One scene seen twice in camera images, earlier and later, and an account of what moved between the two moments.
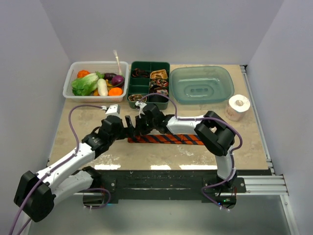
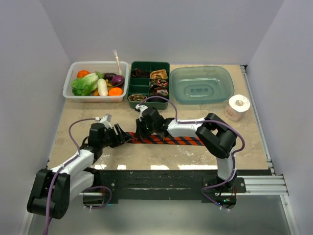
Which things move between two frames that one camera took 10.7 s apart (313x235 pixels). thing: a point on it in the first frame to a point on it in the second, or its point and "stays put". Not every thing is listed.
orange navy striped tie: (187, 139) stays put
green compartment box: (145, 78) stays put
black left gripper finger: (128, 123) to (114, 140)
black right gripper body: (145, 125) stays put
